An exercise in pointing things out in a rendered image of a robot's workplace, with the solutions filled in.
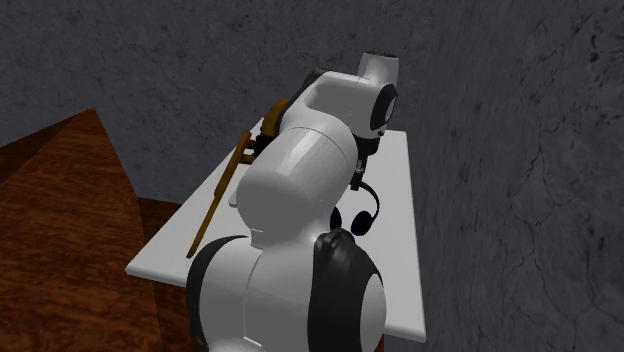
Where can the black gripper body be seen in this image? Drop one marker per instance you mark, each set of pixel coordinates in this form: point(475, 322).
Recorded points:
point(369, 146)

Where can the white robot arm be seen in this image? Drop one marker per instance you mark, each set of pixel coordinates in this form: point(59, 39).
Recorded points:
point(287, 195)

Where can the black headphones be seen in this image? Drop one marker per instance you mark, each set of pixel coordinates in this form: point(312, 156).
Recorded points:
point(362, 224)

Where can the white table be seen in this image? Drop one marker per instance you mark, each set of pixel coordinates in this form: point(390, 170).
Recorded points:
point(397, 273)

